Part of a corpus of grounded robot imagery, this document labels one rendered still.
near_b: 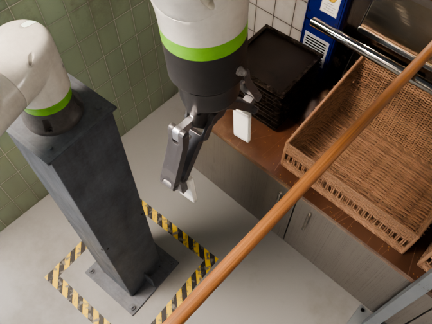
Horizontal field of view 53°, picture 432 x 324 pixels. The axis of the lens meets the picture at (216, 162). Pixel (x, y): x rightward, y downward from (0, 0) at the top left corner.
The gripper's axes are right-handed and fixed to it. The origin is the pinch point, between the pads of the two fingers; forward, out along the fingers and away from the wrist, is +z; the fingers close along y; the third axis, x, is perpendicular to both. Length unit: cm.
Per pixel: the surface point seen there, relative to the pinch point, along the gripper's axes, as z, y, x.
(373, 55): 33, -69, -1
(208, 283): 27.4, 10.2, 4.6
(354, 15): 55, -108, -22
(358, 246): 98, -48, 23
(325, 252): 121, -48, 13
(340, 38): 33, -70, -11
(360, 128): 29, -42, 10
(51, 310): 144, 41, -72
